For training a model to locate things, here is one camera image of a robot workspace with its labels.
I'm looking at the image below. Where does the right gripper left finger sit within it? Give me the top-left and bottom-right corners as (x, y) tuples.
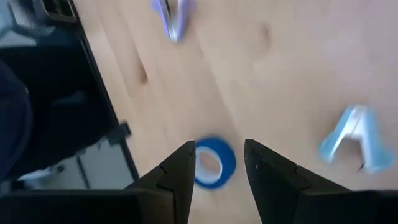
(124, 139), (197, 224)

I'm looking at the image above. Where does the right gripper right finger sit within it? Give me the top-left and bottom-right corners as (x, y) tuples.
(244, 138), (398, 224)

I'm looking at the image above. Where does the blue tape roll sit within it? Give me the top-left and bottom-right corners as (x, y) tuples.
(194, 136), (237, 190)

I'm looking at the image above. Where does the light blue stapler remover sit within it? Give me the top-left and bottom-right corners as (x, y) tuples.
(318, 105), (397, 174)

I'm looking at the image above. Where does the purple stapler remover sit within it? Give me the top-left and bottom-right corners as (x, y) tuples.
(151, 0), (197, 44)

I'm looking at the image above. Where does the black aluminium table frame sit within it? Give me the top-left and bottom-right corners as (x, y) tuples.
(70, 0), (141, 183)

